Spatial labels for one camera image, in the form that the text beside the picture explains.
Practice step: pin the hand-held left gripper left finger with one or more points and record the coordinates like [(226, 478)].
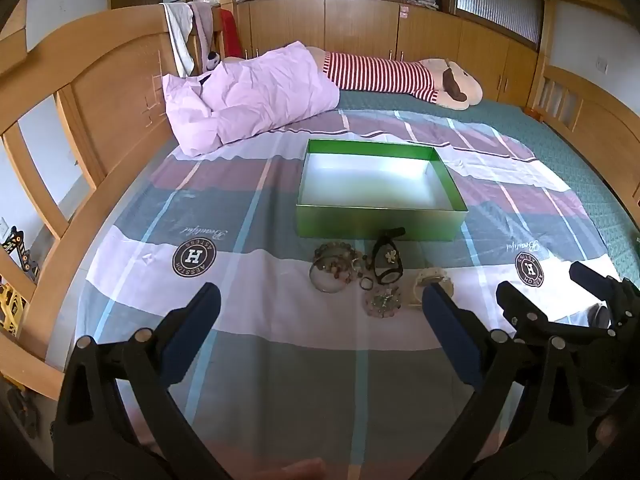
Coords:
[(192, 332)]

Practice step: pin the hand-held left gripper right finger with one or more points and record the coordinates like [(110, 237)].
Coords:
[(450, 332)]

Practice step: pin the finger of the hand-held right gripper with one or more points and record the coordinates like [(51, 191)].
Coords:
[(520, 302), (590, 277)]

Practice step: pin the green cardboard box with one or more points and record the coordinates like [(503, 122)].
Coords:
[(350, 222)]

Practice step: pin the person's right hand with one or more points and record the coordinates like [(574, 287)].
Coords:
[(608, 429)]

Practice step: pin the plaid bed sheet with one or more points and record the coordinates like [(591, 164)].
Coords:
[(280, 385)]

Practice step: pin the green mattress cover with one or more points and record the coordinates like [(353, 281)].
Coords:
[(575, 150)]

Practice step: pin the clear glass bangle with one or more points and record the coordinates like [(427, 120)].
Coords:
[(327, 287)]

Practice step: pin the wooden footboard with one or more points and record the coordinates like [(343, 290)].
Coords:
[(600, 125)]

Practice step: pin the yellow black toy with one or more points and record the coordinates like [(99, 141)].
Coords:
[(15, 250)]

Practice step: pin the pink quilt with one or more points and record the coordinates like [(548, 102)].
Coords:
[(260, 90)]

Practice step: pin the striped plush dog toy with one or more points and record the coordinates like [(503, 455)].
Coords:
[(380, 75)]

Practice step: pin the small black white plush toy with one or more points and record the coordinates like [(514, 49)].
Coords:
[(213, 60)]

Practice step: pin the frosted glass window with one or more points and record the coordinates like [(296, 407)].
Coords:
[(500, 0)]

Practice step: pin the white grey hanging garment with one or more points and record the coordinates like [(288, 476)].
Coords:
[(177, 35)]

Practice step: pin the red cloth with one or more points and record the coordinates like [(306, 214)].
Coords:
[(230, 32)]

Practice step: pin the grey pink hanging garment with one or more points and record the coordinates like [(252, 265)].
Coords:
[(202, 25)]

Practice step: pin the white wall socket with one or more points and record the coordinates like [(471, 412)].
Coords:
[(602, 64)]

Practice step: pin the wooden wall cabinets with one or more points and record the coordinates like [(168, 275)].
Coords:
[(360, 25)]

